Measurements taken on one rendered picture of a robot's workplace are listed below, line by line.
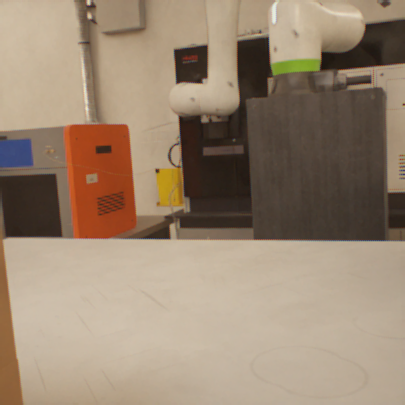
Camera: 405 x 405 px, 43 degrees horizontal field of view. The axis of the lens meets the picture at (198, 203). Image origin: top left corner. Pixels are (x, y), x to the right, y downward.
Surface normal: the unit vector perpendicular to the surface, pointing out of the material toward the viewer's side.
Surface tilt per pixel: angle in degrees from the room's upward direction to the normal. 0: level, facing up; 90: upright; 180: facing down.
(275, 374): 0
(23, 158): 90
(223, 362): 0
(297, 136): 90
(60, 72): 90
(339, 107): 90
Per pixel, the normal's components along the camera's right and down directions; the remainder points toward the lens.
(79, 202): 0.93, -0.02
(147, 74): -0.35, 0.14
